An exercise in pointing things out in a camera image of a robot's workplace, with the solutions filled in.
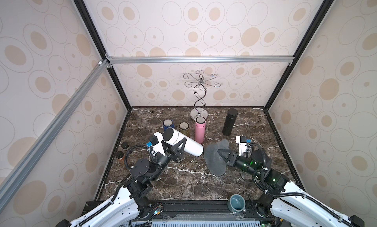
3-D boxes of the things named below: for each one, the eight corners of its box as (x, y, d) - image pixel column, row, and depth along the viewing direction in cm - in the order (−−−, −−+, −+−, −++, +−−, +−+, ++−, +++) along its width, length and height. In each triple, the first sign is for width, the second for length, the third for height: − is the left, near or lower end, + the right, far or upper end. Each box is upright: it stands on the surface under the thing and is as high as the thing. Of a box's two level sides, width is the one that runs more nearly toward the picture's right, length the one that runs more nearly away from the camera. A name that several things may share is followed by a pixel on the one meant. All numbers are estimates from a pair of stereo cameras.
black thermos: (222, 135, 104) (228, 116, 88) (221, 128, 109) (226, 108, 92) (231, 135, 104) (239, 116, 88) (230, 128, 109) (237, 108, 92)
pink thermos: (195, 143, 101) (195, 124, 84) (195, 136, 105) (195, 116, 88) (204, 143, 101) (206, 124, 84) (203, 136, 105) (206, 116, 88)
